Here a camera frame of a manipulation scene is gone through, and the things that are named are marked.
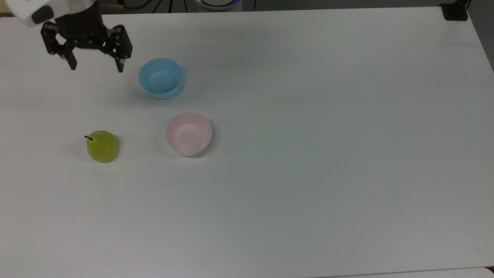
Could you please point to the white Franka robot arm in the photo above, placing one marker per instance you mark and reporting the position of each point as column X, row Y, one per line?
column 23, row 9

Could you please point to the black table clamp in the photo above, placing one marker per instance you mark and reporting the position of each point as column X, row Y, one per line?
column 455, row 11

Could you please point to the green pear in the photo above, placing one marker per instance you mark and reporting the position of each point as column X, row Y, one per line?
column 102, row 146

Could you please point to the blue plastic bowl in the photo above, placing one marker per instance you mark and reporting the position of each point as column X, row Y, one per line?
column 161, row 78

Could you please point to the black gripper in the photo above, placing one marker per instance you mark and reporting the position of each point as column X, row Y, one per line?
column 83, row 27

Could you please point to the pink plastic bowl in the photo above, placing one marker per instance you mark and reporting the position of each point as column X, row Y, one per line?
column 188, row 134

